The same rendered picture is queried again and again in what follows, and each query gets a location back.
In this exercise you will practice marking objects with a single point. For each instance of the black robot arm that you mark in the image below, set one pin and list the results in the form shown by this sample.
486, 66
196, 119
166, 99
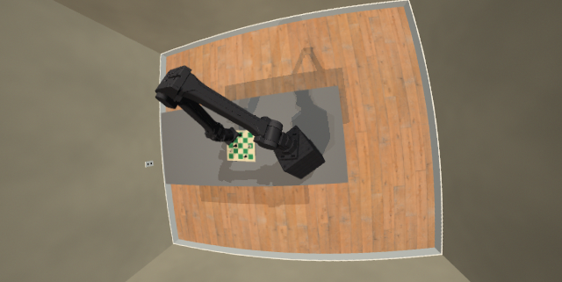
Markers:
266, 130

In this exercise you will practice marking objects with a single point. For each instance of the green and cream chessboard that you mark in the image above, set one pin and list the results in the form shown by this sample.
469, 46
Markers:
241, 150

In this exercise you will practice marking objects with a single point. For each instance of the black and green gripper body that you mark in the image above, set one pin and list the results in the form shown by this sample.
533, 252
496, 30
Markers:
232, 136

